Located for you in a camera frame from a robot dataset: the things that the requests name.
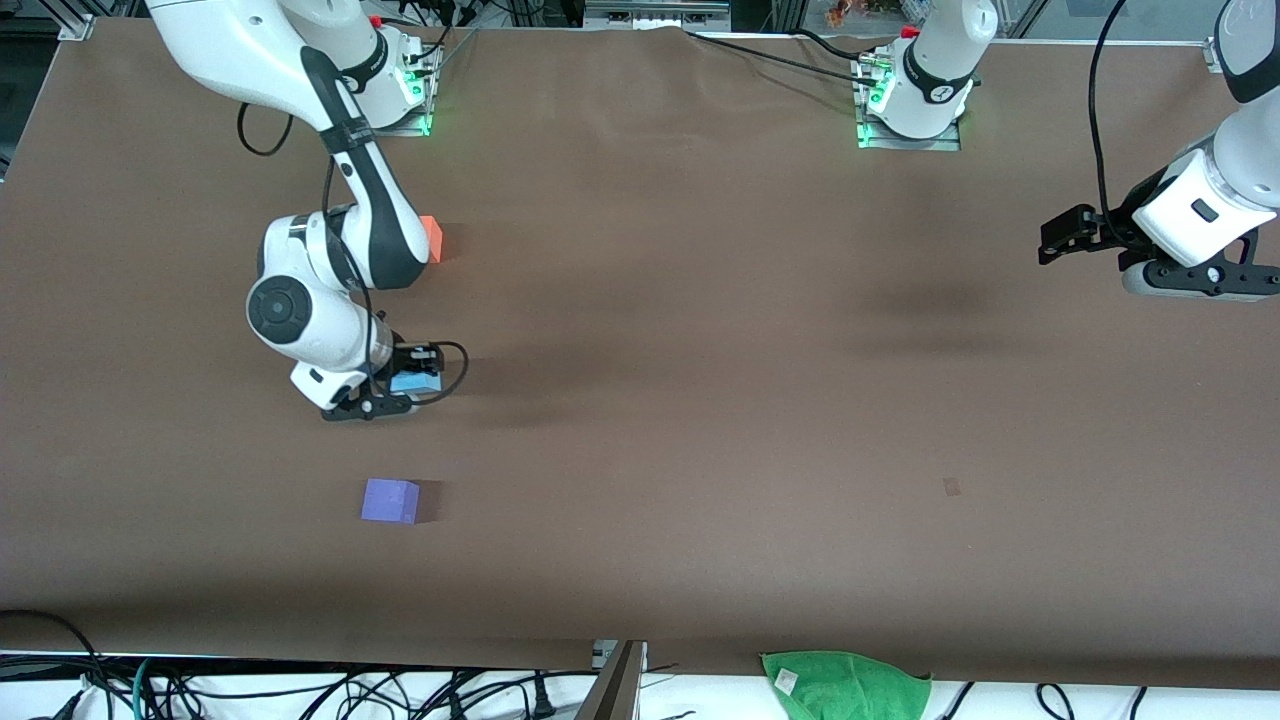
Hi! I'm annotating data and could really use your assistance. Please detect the purple block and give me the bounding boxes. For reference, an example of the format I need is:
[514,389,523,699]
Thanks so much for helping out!
[361,478,421,525]

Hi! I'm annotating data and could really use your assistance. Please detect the brown table cover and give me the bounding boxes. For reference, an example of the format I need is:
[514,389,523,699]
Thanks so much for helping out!
[0,18,1280,691]

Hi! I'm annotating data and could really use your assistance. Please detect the grey device with ports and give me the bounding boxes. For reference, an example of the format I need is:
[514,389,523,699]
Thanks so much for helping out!
[584,0,732,31]

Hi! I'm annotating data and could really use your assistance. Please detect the green cloth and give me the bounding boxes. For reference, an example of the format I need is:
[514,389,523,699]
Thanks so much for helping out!
[761,651,933,720]

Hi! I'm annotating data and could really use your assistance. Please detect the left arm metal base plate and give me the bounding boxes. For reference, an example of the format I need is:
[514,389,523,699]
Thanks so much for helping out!
[855,55,963,153]

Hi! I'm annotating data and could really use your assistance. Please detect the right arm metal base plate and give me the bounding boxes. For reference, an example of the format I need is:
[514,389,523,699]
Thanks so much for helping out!
[340,40,434,138]

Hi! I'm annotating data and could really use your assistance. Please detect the black cable across table cover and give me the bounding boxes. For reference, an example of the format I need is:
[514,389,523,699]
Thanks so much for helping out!
[685,30,881,86]

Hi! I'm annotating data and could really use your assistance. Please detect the aluminium profile post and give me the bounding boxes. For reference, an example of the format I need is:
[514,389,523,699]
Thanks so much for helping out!
[574,640,647,720]

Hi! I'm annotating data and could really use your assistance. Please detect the black looped floor cable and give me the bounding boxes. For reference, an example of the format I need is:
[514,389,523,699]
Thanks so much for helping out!
[0,610,113,720]

